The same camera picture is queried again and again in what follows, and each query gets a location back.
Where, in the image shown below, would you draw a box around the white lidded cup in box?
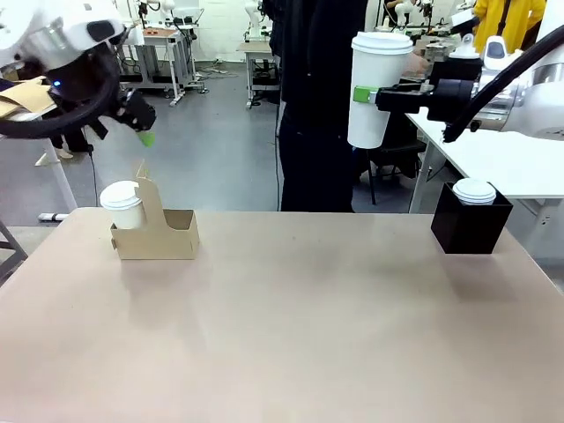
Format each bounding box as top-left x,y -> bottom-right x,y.
452,177 -> 497,207

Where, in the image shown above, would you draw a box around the flat brown cardboard sheets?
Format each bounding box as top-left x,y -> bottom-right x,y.
0,75 -> 59,121

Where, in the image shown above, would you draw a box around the person in black Nike hoodie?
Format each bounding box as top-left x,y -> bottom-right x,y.
267,0 -> 367,213

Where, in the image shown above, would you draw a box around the brown cardboard cup carrier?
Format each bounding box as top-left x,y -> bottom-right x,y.
109,173 -> 201,262

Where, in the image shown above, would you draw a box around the large white side table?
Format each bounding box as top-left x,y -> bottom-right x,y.
404,108 -> 564,215

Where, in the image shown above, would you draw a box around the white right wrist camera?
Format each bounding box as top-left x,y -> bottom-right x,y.
448,10 -> 484,61

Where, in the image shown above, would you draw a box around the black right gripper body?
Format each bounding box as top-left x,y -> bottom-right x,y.
376,78 -> 482,123

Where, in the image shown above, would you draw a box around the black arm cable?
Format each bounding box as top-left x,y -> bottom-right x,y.
0,65 -> 121,138
442,27 -> 564,145

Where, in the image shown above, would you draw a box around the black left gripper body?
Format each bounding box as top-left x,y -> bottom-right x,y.
115,89 -> 158,134

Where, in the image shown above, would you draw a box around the white desk with metal legs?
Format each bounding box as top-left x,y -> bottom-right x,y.
122,28 -> 200,108

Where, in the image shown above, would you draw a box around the small grey-topped desk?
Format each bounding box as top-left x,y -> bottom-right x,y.
239,40 -> 284,110

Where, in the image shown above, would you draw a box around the black square box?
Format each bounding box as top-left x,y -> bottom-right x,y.
430,181 -> 515,256

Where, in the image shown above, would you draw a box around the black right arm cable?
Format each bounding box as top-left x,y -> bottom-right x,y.
442,27 -> 564,145

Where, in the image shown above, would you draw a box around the person's left hand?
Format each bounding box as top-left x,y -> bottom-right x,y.
405,51 -> 432,80

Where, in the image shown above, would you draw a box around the black pole stand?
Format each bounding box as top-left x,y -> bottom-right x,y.
496,0 -> 513,39

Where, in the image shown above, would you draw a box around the person in yellow coat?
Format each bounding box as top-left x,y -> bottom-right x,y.
472,0 -> 547,55

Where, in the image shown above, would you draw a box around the tall white lidded paper cup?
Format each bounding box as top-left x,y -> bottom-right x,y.
346,31 -> 415,150

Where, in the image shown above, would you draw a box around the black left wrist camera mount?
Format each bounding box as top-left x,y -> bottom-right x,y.
45,48 -> 121,142

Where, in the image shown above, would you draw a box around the short white lidded paper cup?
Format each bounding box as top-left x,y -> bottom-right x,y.
99,180 -> 146,231

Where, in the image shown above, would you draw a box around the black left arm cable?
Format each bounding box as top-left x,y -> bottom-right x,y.
0,65 -> 121,138

